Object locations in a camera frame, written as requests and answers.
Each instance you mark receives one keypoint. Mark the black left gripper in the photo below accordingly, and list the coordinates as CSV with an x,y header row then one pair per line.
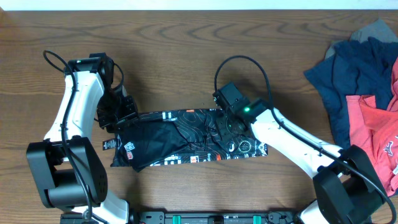
x,y
117,115

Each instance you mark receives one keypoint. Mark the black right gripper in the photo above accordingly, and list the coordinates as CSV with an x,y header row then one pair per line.
x,y
221,121

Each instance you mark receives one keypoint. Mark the black jersey with orange lines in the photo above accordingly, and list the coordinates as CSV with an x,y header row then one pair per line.
x,y
164,138

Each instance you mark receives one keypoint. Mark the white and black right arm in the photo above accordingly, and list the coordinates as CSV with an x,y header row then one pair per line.
x,y
346,185

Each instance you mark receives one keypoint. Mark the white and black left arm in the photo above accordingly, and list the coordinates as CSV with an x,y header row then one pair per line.
x,y
67,171

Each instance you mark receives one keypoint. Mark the red garment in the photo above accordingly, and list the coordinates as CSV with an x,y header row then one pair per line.
x,y
375,131

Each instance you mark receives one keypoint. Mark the navy blue garment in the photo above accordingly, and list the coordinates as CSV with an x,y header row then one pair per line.
x,y
355,69

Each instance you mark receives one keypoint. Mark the grey garment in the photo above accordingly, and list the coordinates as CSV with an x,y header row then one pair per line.
x,y
373,31

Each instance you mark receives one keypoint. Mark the black mounting rail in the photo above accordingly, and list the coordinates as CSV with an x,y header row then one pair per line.
x,y
162,217

